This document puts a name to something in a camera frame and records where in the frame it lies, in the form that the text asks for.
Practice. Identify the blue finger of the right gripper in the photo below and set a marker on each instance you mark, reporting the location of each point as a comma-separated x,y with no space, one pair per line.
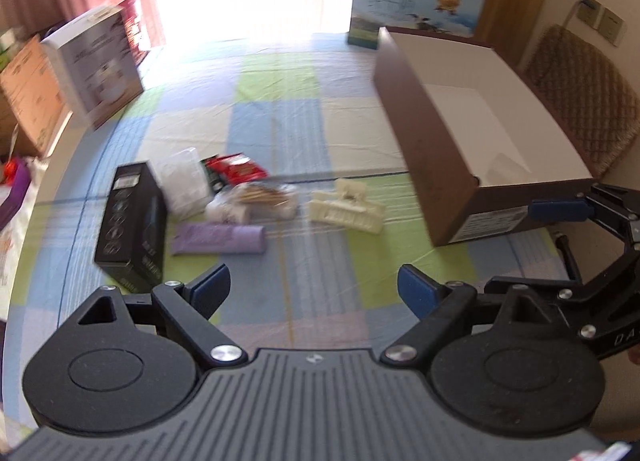
576,209

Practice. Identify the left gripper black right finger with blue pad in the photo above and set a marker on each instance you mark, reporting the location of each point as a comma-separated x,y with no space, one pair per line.
444,313

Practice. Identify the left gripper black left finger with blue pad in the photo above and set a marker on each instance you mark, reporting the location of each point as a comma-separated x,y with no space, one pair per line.
185,311

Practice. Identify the purple cosmetic tube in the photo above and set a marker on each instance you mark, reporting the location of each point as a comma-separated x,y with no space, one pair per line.
201,238

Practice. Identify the tall black product box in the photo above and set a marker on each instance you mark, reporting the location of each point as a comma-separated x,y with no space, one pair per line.
131,242

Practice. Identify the small white pill bottle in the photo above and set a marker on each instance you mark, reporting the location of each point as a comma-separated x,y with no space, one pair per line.
227,213

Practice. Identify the bag of cotton swabs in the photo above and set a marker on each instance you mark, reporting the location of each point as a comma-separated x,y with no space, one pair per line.
263,199

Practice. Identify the cream hair claw clip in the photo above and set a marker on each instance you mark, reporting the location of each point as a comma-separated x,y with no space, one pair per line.
347,206

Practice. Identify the red snack packet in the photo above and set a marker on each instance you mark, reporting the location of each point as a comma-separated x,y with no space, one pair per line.
235,168

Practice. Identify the dark green sachet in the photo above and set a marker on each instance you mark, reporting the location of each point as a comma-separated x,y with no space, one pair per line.
215,180

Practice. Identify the brown open cardboard box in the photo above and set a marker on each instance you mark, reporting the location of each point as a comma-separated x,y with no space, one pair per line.
479,143

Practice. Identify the clear plastic floss pick box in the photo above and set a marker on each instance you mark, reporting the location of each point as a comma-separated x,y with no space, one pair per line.
184,183

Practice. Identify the plaid checked tablecloth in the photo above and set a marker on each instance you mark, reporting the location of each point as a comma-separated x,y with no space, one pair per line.
307,112

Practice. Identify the purple tray box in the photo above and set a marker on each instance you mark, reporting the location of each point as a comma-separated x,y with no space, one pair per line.
13,201

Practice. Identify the red small toy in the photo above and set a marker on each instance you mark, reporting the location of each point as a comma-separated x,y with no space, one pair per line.
9,171

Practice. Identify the brown kraft cardboard box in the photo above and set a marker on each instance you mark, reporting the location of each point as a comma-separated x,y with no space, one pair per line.
32,103

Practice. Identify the white humidifier box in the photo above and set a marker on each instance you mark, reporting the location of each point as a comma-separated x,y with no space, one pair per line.
93,63

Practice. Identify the blue milk carton box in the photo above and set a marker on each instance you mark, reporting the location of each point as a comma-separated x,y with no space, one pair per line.
456,17

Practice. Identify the green tissue packs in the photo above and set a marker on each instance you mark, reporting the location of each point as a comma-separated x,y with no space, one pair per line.
13,40

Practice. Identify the wall power socket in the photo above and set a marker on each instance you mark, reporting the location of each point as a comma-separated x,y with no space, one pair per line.
607,23

